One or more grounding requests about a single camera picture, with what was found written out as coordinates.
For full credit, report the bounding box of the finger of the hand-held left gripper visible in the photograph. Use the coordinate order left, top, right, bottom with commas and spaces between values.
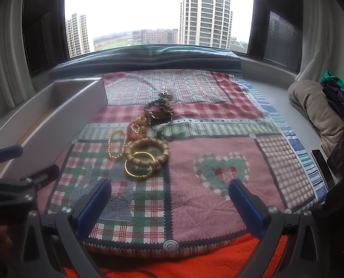
0, 144, 24, 165
0, 164, 60, 206

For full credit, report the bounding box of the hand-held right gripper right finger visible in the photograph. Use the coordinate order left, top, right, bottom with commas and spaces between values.
228, 179, 338, 278

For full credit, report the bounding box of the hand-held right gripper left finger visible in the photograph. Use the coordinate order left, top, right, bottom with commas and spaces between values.
18, 177, 112, 278

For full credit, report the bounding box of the gold bangle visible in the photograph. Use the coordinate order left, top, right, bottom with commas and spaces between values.
124, 152, 157, 180

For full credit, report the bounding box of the pearl bead bracelet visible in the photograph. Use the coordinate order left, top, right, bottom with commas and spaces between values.
108, 129, 129, 161

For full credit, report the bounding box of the grey drawer box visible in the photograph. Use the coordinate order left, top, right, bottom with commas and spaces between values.
0, 78, 109, 180

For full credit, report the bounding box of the orange bead bracelet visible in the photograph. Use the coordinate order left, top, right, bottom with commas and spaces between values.
127, 122, 146, 141

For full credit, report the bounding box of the light wooden bead bracelet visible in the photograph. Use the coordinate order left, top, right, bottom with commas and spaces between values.
125, 139, 170, 170

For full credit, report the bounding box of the green jade pendant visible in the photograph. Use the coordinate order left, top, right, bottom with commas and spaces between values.
157, 129, 187, 141

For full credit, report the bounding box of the dark bead bracelet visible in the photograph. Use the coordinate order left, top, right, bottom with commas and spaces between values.
144, 98, 172, 113

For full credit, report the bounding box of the patchwork plaid blanket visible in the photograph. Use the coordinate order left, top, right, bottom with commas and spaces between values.
39, 69, 329, 259

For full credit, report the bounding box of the orange towel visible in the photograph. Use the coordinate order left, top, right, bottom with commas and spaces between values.
63, 233, 288, 278

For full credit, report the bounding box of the black phone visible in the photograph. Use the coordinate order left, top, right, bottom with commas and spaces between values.
310, 149, 335, 190

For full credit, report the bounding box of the white curtain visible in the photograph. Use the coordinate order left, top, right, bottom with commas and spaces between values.
295, 0, 344, 82
0, 0, 36, 107

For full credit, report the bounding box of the beige towel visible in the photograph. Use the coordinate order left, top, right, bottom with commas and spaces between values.
287, 79, 344, 154

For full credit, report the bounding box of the dark window screen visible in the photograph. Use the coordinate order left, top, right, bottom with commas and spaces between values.
247, 0, 303, 73
23, 0, 71, 73

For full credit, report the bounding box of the pale apartment block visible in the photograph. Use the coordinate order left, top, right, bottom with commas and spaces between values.
65, 12, 90, 58

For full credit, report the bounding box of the purple cloth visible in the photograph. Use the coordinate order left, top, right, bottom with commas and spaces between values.
323, 82, 344, 116

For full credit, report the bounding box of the teal cushion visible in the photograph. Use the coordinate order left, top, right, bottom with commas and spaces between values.
50, 45, 242, 79

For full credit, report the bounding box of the window pane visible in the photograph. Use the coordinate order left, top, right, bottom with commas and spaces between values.
64, 0, 255, 58

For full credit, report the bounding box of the tall apartment tower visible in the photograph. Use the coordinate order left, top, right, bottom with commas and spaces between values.
179, 0, 233, 48

